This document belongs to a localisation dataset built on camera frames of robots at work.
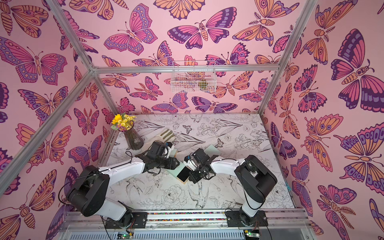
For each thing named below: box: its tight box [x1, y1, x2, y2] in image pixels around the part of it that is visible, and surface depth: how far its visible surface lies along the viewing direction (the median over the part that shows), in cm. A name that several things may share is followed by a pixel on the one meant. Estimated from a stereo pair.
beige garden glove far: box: [140, 129, 175, 153], surface depth 108 cm
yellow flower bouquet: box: [110, 112, 137, 132], surface depth 86 cm
